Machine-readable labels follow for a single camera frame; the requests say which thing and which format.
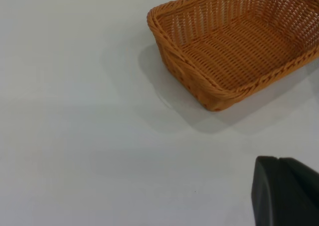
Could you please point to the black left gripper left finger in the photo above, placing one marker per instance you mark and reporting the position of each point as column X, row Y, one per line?
column 265, row 191

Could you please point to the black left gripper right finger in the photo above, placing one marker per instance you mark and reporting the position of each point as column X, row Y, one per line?
column 299, row 198

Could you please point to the orange-tan wicker basket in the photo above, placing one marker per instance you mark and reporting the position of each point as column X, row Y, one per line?
column 236, row 49

